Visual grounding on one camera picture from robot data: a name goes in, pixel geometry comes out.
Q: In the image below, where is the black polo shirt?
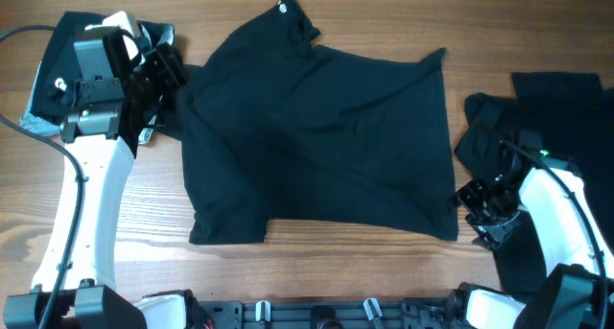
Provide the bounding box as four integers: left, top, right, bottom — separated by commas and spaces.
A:
166, 0, 459, 245

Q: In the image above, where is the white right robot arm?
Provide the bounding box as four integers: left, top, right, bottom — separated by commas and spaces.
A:
451, 150, 613, 328

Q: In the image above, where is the folded black shirt stack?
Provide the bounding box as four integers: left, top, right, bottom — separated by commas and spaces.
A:
29, 12, 175, 125

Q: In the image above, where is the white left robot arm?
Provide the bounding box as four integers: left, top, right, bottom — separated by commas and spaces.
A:
4, 41, 202, 328

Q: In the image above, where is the pile of black clothes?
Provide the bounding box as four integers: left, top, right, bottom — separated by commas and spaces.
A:
454, 71, 614, 299

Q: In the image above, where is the grey patterned folded garment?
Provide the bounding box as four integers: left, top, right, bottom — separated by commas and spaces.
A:
19, 21, 175, 136

